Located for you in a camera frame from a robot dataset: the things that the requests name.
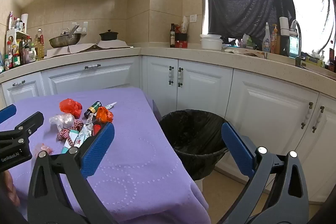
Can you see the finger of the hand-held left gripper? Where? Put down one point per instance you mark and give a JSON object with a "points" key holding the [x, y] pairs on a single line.
{"points": [[29, 124], [8, 113]]}

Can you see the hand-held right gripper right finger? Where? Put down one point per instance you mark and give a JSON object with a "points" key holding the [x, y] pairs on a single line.
{"points": [[236, 150]]}

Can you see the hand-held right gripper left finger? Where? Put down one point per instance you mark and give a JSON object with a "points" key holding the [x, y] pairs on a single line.
{"points": [[97, 150]]}

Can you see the silver foil wrapper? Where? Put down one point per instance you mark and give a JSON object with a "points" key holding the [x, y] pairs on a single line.
{"points": [[88, 131]]}

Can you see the clear plastic bag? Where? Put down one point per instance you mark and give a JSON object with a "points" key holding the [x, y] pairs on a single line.
{"points": [[63, 120]]}

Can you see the orange plastic bag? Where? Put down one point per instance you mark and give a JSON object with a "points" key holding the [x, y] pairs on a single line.
{"points": [[104, 115]]}

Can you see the bin with black liner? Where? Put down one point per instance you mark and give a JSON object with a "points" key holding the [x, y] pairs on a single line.
{"points": [[194, 134]]}

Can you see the person's left hand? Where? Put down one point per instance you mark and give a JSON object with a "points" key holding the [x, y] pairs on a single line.
{"points": [[9, 187]]}

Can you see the small red packet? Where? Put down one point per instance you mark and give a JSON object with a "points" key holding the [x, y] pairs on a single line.
{"points": [[96, 129]]}

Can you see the white teal carton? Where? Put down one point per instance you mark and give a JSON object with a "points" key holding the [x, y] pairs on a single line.
{"points": [[76, 141]]}

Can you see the pink wrapper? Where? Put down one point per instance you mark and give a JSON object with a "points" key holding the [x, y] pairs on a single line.
{"points": [[45, 146]]}

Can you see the red white checkered ribbon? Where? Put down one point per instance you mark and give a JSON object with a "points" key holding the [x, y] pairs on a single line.
{"points": [[63, 133]]}

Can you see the purple tablecloth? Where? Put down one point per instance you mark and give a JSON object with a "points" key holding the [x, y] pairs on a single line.
{"points": [[131, 161]]}

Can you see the green bottle with black cap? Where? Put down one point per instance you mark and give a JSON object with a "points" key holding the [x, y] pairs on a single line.
{"points": [[94, 108]]}

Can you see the red plastic bag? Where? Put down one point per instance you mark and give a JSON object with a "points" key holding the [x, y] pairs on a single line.
{"points": [[69, 107]]}

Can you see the white squeeze tube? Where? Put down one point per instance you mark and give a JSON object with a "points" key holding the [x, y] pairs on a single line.
{"points": [[111, 105]]}

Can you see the group of condiment bottles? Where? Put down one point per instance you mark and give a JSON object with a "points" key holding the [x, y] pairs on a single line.
{"points": [[19, 50]]}

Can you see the wide white cabinet door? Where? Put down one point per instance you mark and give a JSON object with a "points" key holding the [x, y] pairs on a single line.
{"points": [[92, 77]]}

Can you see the metal wok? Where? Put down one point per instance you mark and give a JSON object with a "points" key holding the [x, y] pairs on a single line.
{"points": [[64, 41]]}

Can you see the beige stove cover sheet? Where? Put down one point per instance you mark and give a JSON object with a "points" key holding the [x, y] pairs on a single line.
{"points": [[78, 47]]}

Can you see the paper towel roll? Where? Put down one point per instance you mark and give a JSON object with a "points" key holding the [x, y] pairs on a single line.
{"points": [[24, 22]]}

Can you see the white plate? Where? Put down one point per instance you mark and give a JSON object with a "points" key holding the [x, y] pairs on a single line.
{"points": [[234, 50]]}

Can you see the green tissue pack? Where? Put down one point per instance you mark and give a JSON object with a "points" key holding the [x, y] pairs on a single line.
{"points": [[246, 42]]}

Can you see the white blue spray bottle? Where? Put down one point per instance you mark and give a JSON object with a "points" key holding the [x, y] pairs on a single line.
{"points": [[266, 41]]}

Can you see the black pot with lid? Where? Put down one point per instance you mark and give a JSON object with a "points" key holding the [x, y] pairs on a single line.
{"points": [[109, 36]]}

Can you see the orange soap pump bottle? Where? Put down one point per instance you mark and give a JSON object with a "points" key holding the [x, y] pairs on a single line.
{"points": [[274, 41]]}

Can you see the yellow green packet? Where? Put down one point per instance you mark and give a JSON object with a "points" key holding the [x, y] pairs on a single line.
{"points": [[315, 61]]}

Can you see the black utensil holder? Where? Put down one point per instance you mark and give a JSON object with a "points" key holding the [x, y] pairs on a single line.
{"points": [[181, 40]]}

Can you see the chrome faucet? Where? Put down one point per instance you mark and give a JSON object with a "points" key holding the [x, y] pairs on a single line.
{"points": [[299, 37]]}

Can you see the dark oil bottle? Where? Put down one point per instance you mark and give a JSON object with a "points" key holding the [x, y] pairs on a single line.
{"points": [[172, 36]]}

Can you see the white water filter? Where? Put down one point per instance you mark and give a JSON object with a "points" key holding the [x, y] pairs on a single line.
{"points": [[283, 26]]}

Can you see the tall white packet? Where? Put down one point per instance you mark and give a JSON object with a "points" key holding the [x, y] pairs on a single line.
{"points": [[185, 24]]}

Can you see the white wall outlets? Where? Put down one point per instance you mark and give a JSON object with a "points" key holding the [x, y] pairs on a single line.
{"points": [[84, 27]]}

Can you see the white wall socket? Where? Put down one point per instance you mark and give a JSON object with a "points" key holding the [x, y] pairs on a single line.
{"points": [[193, 18]]}

